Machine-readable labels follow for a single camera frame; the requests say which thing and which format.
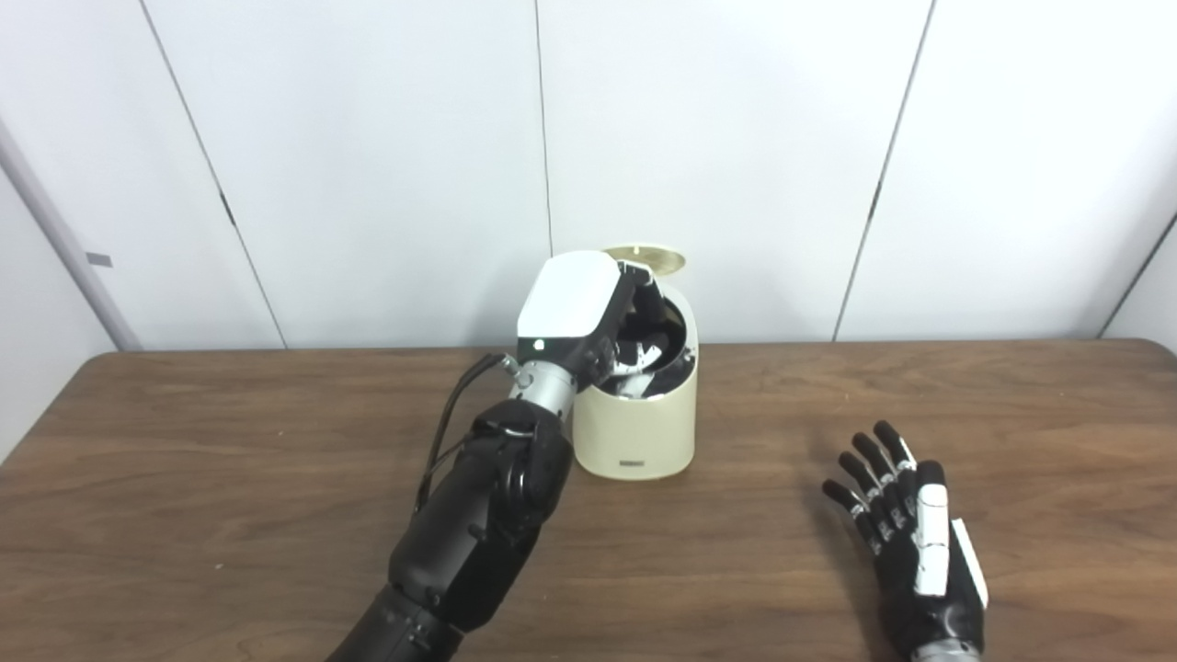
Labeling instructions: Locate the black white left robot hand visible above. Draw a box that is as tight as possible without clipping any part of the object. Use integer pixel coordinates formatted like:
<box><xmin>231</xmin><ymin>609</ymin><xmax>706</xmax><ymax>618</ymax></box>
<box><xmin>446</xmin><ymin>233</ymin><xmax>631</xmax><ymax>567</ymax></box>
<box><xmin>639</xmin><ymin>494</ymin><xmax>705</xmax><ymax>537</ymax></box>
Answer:
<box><xmin>517</xmin><ymin>250</ymin><xmax>686</xmax><ymax>401</ymax></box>

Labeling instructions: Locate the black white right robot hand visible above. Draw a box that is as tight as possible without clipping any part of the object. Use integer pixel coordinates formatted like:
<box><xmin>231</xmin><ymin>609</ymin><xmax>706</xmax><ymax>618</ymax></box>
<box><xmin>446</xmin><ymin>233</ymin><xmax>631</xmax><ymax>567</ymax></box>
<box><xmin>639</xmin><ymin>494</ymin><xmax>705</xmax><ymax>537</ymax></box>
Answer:
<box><xmin>821</xmin><ymin>420</ymin><xmax>989</xmax><ymax>658</ymax></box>

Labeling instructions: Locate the cream-colored lidded bin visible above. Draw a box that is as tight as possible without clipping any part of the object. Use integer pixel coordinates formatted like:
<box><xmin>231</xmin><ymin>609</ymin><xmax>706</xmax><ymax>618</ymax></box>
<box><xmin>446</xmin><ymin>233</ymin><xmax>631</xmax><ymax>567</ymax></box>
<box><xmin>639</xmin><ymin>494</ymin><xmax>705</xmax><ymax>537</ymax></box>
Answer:
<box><xmin>570</xmin><ymin>243</ymin><xmax>700</xmax><ymax>481</ymax></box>

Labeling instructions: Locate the black bin liner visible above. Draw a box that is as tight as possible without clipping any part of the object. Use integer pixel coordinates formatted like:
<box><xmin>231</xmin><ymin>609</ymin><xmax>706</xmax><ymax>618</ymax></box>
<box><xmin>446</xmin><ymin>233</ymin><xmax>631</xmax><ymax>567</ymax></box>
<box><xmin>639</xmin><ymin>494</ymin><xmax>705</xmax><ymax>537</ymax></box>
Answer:
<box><xmin>598</xmin><ymin>294</ymin><xmax>695</xmax><ymax>401</ymax></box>

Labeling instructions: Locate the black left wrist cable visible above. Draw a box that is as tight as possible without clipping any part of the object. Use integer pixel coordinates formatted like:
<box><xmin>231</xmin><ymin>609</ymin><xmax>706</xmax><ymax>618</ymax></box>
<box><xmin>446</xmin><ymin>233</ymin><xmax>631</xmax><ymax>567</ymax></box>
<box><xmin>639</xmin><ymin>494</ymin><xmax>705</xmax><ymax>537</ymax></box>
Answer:
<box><xmin>414</xmin><ymin>354</ymin><xmax>525</xmax><ymax>516</ymax></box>

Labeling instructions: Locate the grey wall corner post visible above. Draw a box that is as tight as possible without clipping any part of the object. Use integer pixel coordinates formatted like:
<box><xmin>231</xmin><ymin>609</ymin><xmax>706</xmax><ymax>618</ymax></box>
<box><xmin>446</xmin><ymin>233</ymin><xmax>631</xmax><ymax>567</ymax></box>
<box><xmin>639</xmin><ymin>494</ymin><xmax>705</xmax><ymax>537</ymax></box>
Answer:
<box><xmin>0</xmin><ymin>120</ymin><xmax>143</xmax><ymax>352</ymax></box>

